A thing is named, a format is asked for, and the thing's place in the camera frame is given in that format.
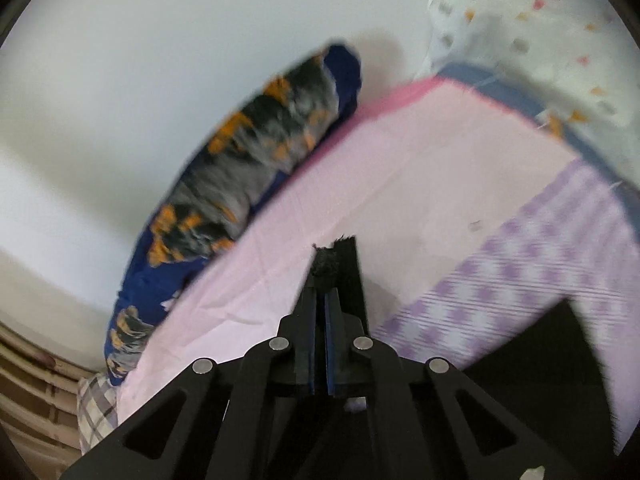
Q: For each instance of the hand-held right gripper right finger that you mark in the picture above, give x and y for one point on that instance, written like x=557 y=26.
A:
x=331 y=345

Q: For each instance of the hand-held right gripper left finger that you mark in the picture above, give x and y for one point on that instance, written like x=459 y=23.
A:
x=311 y=345

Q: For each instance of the black pants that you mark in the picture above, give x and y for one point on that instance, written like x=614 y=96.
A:
x=540 y=375

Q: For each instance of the pink purple checked bedsheet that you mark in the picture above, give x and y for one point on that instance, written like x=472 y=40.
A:
x=400 y=170

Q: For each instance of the plaid pillow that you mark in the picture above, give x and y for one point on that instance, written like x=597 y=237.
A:
x=95 y=410

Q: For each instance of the navy floral long pillow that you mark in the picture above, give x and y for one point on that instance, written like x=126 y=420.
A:
x=295 y=110

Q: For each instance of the beige striped curtain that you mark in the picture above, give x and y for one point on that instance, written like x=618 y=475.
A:
x=30 y=385

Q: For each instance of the white dotted cloth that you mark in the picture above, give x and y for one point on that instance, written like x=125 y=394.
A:
x=525 y=35

